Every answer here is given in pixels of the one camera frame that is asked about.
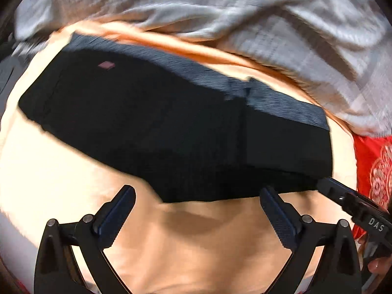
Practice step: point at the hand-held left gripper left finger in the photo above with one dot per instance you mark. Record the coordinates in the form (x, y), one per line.
(115, 220)

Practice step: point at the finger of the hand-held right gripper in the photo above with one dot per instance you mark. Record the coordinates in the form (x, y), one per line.
(335, 191)

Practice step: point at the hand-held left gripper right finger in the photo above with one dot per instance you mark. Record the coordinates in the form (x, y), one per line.
(278, 220)

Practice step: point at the black pants with blue stripes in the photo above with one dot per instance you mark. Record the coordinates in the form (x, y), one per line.
(153, 134)

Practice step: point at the person's right hand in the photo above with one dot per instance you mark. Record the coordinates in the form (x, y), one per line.
(381, 266)

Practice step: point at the red embroidered pillow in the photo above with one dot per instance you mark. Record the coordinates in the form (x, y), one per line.
(373, 165)

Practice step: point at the grey crumpled garment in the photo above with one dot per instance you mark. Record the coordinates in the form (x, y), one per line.
(7, 76)

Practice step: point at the grey striped quilt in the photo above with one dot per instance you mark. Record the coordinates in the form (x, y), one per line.
(245, 15)

